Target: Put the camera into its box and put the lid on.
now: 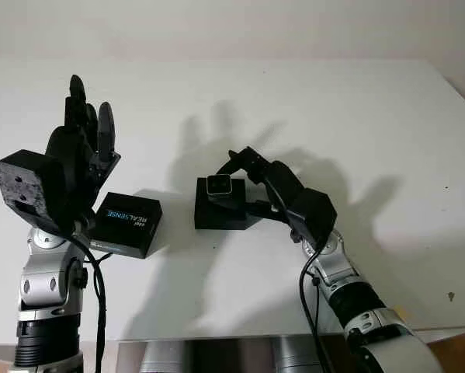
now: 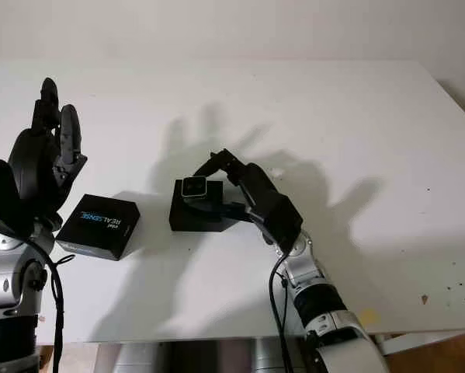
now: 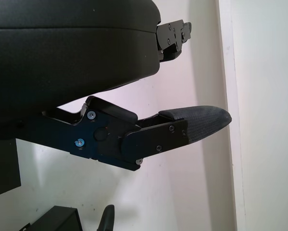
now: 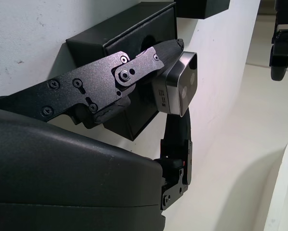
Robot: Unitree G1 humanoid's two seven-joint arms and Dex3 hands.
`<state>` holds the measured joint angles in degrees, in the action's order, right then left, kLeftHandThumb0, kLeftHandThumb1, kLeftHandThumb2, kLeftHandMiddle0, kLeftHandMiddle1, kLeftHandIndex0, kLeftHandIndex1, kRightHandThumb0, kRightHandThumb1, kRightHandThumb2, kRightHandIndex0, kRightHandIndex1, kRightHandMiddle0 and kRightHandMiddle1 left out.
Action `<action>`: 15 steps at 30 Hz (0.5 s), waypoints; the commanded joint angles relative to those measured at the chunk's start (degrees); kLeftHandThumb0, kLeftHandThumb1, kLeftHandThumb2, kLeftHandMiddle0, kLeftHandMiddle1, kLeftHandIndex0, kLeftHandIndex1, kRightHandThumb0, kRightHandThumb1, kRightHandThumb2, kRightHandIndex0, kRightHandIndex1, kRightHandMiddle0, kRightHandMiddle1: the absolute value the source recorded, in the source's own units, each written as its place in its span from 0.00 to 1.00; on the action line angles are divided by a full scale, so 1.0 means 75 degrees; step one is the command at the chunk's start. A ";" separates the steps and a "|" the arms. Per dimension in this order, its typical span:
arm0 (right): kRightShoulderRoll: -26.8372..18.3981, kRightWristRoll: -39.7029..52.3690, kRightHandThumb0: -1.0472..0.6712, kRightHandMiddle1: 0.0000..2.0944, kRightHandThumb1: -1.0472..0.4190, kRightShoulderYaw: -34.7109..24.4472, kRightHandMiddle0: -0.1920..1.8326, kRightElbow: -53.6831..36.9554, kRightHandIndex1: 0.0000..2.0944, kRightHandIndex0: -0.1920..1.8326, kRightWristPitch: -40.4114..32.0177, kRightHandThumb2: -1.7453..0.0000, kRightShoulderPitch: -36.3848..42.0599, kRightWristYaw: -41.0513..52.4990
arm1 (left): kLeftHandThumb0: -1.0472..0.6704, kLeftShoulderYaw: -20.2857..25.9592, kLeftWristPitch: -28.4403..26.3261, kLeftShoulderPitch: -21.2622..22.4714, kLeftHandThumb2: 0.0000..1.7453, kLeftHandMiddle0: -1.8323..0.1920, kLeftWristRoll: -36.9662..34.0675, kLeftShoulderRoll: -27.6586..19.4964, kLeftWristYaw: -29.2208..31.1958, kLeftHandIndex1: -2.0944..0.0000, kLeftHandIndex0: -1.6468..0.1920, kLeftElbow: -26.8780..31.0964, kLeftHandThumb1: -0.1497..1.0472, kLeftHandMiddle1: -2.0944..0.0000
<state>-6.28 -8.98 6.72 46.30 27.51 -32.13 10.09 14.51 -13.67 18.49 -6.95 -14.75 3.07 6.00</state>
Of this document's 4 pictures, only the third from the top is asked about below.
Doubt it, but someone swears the black open box base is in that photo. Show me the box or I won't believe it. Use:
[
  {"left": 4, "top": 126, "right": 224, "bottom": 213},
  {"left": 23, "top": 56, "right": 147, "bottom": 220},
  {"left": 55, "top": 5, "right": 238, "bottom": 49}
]
[{"left": 20, "top": 205, "right": 81, "bottom": 231}]

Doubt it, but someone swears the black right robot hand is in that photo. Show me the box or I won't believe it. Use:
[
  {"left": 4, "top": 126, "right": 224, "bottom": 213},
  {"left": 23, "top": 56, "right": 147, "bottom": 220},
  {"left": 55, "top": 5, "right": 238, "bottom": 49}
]
[{"left": 97, "top": 204, "right": 115, "bottom": 231}]

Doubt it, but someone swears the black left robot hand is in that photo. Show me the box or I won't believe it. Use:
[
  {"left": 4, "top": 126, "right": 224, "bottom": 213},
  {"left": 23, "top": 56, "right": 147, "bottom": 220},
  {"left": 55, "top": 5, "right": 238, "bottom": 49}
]
[{"left": 0, "top": 0, "right": 233, "bottom": 172}]

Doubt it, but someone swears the black RealSense box lid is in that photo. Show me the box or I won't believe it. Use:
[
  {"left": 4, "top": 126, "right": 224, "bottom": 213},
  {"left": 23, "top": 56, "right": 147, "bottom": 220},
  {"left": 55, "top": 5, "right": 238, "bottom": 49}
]
[{"left": 0, "top": 138, "right": 22, "bottom": 199}]

